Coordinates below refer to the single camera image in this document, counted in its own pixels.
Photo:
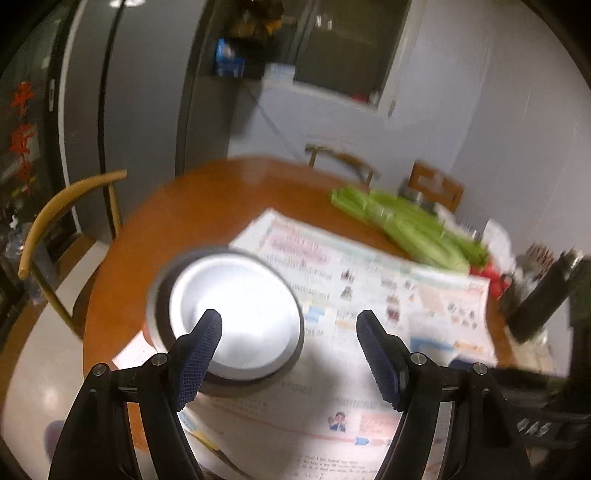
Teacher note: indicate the red paper decoration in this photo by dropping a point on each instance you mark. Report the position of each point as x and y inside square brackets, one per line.
[23, 138]

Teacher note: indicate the grey refrigerator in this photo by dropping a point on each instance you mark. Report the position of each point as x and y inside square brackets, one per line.
[138, 115]

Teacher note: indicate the wooden chair with curved backrest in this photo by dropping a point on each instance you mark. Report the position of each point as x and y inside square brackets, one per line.
[341, 157]
[46, 212]

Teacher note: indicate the steel basin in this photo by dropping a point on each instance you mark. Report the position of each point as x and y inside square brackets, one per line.
[415, 194]

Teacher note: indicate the brown white dotted bundle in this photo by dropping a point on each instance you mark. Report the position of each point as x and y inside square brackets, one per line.
[540, 254]

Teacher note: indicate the orange bear-shaped plate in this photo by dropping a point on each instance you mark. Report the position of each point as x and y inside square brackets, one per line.
[147, 333]

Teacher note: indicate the small clear jar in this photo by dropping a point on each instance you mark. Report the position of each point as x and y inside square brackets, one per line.
[375, 97]

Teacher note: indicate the green celery bunch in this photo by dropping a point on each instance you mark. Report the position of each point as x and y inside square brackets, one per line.
[406, 226]

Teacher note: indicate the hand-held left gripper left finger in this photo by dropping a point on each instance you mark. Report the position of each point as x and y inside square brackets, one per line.
[198, 360]

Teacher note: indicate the colourful printed newspaper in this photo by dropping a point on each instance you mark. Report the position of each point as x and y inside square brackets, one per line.
[369, 286]

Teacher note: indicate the stainless steel bowl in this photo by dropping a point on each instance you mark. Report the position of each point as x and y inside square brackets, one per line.
[159, 295]

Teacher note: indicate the red tissue pack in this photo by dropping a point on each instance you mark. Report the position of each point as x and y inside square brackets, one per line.
[496, 277]

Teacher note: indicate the dark window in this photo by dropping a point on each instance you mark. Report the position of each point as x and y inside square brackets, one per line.
[346, 46]

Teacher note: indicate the wooden chair with flat backrest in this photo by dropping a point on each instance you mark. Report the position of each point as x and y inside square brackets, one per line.
[436, 182]

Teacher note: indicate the black thermos bottle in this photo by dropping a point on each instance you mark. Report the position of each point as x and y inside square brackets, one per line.
[535, 300]

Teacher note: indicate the blue box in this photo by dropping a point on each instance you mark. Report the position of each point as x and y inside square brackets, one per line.
[228, 57]

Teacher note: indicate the pale tissue box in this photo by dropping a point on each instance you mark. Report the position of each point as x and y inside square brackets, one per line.
[279, 74]

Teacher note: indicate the wide red paper bowl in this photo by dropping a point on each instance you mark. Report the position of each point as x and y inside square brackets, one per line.
[240, 314]

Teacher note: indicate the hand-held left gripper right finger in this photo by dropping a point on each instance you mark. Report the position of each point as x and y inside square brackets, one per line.
[378, 360]

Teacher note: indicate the black side rack with jars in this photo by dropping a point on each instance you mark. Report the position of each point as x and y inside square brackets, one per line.
[254, 27]

